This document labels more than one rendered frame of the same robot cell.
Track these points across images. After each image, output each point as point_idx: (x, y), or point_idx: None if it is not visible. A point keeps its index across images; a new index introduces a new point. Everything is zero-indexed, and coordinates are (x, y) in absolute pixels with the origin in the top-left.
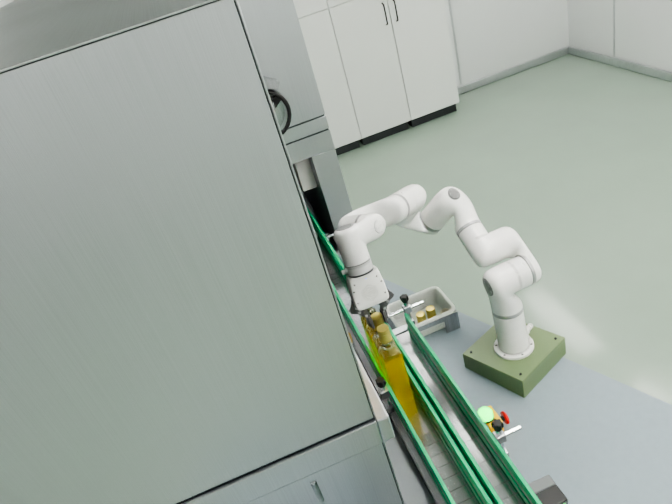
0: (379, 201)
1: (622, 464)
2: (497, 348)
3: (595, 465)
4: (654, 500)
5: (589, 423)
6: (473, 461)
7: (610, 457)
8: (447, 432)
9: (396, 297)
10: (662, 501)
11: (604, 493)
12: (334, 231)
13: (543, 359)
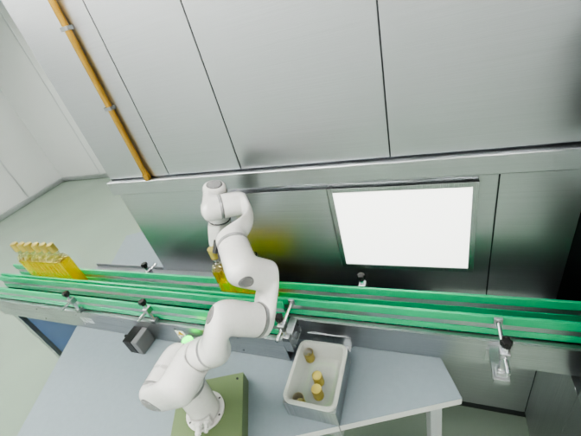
0: (234, 221)
1: (109, 403)
2: (215, 395)
3: (124, 389)
4: (88, 397)
5: (136, 414)
6: (152, 290)
7: (117, 401)
8: (175, 288)
9: (388, 392)
10: (84, 400)
11: (116, 378)
12: (221, 181)
13: (174, 417)
